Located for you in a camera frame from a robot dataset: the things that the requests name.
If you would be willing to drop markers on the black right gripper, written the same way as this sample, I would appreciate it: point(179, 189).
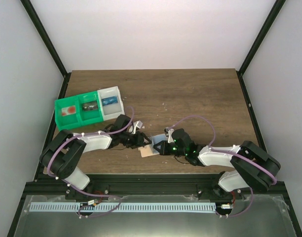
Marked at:
point(164, 149)

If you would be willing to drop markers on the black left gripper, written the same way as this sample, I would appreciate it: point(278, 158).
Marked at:
point(139, 141)

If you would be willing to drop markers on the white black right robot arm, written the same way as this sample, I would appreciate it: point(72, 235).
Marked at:
point(252, 166)

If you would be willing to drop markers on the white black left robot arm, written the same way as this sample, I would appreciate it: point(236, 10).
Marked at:
point(62, 155)

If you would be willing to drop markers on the blue credit card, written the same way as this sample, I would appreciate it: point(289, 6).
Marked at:
point(109, 100)

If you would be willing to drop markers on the black vip card in bin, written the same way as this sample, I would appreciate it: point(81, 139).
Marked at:
point(90, 106)

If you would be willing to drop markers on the white red card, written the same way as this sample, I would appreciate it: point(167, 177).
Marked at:
point(70, 110)

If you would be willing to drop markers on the white plastic bin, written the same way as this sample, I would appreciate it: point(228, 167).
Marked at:
point(111, 111)

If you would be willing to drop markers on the green plastic bin middle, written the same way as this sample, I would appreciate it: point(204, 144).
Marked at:
point(90, 117)

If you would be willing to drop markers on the green plastic bin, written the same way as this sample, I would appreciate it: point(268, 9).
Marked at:
point(67, 122)
point(90, 117)

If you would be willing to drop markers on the green plastic bin left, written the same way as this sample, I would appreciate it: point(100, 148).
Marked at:
point(67, 122)

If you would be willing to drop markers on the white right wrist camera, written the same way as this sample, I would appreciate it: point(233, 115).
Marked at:
point(168, 133)

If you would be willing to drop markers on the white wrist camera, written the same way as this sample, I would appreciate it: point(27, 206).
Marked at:
point(168, 133)
point(136, 126)

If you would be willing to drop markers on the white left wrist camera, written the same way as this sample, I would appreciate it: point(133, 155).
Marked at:
point(136, 126)

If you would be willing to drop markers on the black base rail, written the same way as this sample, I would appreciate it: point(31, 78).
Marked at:
point(198, 185)

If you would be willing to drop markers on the metal base plate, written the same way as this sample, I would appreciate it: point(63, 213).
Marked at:
point(253, 216)

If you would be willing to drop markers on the light blue slotted cable duct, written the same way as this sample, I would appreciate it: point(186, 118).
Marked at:
point(200, 207)

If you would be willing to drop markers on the black frame post right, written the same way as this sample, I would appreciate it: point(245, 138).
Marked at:
point(272, 15)

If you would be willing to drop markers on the black frame post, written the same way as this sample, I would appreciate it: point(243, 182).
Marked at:
point(29, 8)
point(272, 15)

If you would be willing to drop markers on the black frame post left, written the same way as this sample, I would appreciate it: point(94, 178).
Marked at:
point(29, 8)

